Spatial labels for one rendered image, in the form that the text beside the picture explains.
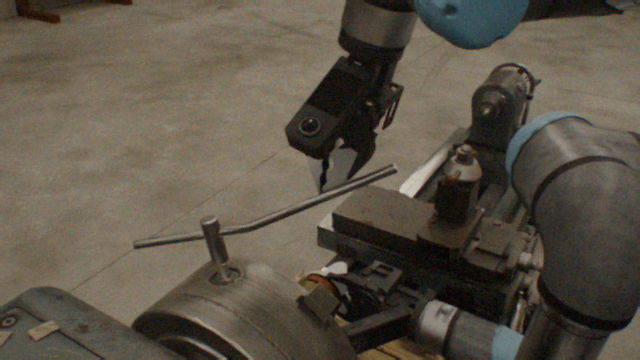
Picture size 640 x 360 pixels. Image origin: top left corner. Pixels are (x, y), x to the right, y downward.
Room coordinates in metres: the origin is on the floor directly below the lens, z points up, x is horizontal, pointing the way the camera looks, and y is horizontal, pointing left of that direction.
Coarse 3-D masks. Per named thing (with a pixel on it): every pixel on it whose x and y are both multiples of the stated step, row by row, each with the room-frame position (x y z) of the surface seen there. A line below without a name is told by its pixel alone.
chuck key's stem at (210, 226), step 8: (208, 216) 0.56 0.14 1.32; (216, 216) 0.56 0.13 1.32; (200, 224) 0.55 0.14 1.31; (208, 224) 0.55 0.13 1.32; (216, 224) 0.55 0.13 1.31; (208, 232) 0.54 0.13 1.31; (216, 232) 0.55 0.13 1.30; (208, 240) 0.54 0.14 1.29; (216, 240) 0.54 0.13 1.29; (208, 248) 0.55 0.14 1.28; (216, 248) 0.54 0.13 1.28; (224, 248) 0.55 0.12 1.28; (216, 256) 0.54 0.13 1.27; (224, 256) 0.54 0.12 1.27; (216, 264) 0.54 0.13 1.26; (224, 264) 0.54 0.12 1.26; (224, 272) 0.54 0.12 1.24
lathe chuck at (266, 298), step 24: (240, 264) 0.57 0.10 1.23; (192, 288) 0.53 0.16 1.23; (216, 288) 0.52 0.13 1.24; (240, 288) 0.52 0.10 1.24; (264, 288) 0.52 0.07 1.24; (288, 288) 0.53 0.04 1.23; (240, 312) 0.48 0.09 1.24; (264, 312) 0.49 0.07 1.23; (288, 312) 0.49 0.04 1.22; (288, 336) 0.47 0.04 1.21; (312, 336) 0.48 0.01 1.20; (336, 336) 0.49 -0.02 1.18
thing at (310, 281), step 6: (306, 276) 0.70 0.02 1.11; (312, 276) 0.69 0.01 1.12; (318, 276) 0.69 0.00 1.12; (324, 276) 0.69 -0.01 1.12; (300, 282) 0.67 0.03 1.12; (306, 282) 0.67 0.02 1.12; (312, 282) 0.67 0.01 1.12; (318, 282) 0.67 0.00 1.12; (324, 282) 0.67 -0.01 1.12; (330, 282) 0.68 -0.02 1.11; (306, 288) 0.65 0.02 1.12; (330, 288) 0.67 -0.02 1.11; (336, 288) 0.67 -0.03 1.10; (336, 294) 0.66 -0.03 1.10; (336, 306) 0.66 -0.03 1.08
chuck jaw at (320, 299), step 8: (312, 288) 0.60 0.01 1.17; (320, 288) 0.56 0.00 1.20; (312, 296) 0.55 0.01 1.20; (320, 296) 0.55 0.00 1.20; (328, 296) 0.56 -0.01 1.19; (304, 304) 0.52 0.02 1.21; (312, 304) 0.52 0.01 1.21; (320, 304) 0.54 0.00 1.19; (328, 304) 0.54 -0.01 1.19; (336, 304) 0.55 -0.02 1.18; (304, 312) 0.51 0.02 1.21; (312, 312) 0.51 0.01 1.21; (320, 312) 0.52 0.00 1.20; (328, 312) 0.53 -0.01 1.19; (312, 320) 0.50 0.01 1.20; (320, 320) 0.51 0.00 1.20
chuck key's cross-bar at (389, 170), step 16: (368, 176) 0.56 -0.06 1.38; (384, 176) 0.56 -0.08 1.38; (336, 192) 0.55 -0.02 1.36; (288, 208) 0.55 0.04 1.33; (304, 208) 0.55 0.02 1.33; (240, 224) 0.56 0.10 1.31; (256, 224) 0.55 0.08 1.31; (144, 240) 0.55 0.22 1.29; (160, 240) 0.55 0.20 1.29; (176, 240) 0.55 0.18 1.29; (192, 240) 0.55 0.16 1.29
